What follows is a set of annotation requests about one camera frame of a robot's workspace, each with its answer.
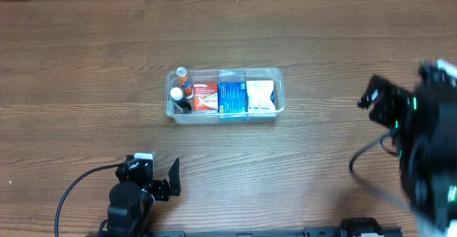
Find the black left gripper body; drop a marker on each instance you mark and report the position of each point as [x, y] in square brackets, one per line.
[166, 186]

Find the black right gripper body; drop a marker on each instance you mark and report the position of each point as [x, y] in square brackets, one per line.
[387, 101]

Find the black bottle white cap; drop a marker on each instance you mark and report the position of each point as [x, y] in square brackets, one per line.
[180, 100]

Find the orange tube white caps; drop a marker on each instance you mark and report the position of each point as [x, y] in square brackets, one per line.
[185, 82]

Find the red medicine box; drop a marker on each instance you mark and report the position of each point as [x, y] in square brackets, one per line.
[206, 98]

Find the clear plastic container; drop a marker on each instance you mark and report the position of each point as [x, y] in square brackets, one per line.
[225, 75]

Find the blue medicine box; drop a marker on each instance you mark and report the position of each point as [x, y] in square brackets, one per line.
[232, 99]

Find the white medicine box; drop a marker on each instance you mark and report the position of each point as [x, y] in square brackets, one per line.
[260, 96]

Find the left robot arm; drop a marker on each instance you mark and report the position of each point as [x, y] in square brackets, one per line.
[132, 199]

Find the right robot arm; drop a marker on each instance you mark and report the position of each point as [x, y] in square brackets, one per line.
[422, 126]

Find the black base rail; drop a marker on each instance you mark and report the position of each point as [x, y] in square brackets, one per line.
[349, 227]

